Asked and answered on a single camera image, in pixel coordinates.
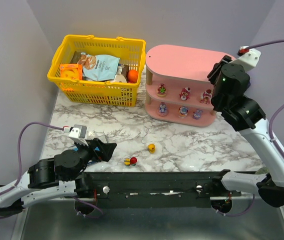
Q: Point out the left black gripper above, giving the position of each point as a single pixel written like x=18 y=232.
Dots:
x=95 y=149

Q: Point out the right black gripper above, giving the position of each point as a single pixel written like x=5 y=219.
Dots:
x=216 y=69

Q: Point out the red yellow mushroom toy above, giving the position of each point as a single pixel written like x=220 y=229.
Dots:
x=130 y=161

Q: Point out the pink strawberry bear toy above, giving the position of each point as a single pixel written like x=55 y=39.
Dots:
x=206 y=96

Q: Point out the yellow duck toy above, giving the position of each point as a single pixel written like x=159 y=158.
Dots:
x=151 y=148

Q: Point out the small purple bunny toy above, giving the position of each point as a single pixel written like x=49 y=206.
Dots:
x=197 y=114

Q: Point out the purple bunny cup toy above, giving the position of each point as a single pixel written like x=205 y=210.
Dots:
x=183 y=112

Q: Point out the strawberry tart toy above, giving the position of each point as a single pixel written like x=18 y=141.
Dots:
x=161 y=90

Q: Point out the purple bunny donut toy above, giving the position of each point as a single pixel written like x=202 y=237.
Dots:
x=162 y=109

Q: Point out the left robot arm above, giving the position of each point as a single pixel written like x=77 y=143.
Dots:
x=56 y=177

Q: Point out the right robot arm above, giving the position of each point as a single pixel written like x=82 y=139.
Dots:
x=244 y=114

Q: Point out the pink three-tier shelf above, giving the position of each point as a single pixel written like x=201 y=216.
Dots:
x=180 y=67

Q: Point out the white round container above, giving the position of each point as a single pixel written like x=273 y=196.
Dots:
x=120 y=78

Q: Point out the orange fruit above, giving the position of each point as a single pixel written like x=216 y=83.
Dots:
x=132 y=76

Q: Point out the light blue snack bag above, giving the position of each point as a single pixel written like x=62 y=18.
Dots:
x=100 y=67

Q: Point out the orange snack box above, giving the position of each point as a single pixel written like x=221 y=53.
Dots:
x=71 y=71

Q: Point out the green textured ball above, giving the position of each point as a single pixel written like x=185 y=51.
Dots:
x=263 y=170

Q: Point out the dark brown packet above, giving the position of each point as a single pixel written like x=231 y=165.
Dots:
x=76 y=58

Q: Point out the yellow plastic shopping basket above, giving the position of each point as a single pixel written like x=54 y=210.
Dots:
x=132 y=56

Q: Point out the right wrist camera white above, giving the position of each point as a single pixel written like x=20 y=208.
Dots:
x=248 y=58

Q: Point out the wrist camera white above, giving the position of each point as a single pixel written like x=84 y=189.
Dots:
x=77 y=133
x=248 y=58

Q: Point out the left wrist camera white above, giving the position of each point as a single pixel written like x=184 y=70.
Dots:
x=77 y=133

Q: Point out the black mounting rail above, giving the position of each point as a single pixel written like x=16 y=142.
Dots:
x=115 y=190

